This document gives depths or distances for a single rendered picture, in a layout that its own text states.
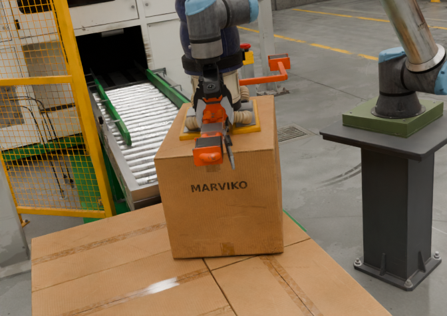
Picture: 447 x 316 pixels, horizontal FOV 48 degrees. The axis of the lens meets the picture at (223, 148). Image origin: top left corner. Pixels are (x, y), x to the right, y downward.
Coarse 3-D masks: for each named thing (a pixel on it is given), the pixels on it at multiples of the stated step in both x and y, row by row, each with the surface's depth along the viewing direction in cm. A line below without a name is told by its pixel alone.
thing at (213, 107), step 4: (220, 96) 169; (208, 100) 169; (212, 100) 169; (216, 100) 169; (208, 104) 162; (212, 104) 162; (216, 104) 162; (220, 104) 162; (208, 108) 162; (212, 108) 162; (216, 108) 162; (220, 108) 162; (204, 112) 163; (212, 112) 163; (216, 112) 163; (224, 112) 163; (224, 116) 163; (212, 120) 164
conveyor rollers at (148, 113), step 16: (96, 96) 420; (112, 96) 415; (128, 96) 410; (144, 96) 398; (160, 96) 392; (128, 112) 368; (144, 112) 363; (160, 112) 357; (176, 112) 352; (112, 128) 333; (128, 128) 334; (144, 128) 329; (160, 128) 323; (144, 144) 303; (160, 144) 297; (128, 160) 284; (144, 160) 278; (144, 176) 261
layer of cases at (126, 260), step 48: (48, 240) 209; (96, 240) 204; (144, 240) 199; (288, 240) 187; (48, 288) 178; (96, 288) 174; (144, 288) 171; (192, 288) 168; (240, 288) 165; (288, 288) 162; (336, 288) 159
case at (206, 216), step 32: (256, 96) 218; (224, 128) 186; (160, 160) 168; (192, 160) 167; (224, 160) 166; (256, 160) 165; (160, 192) 173; (192, 192) 171; (224, 192) 170; (256, 192) 169; (192, 224) 176; (224, 224) 175; (256, 224) 174; (192, 256) 182
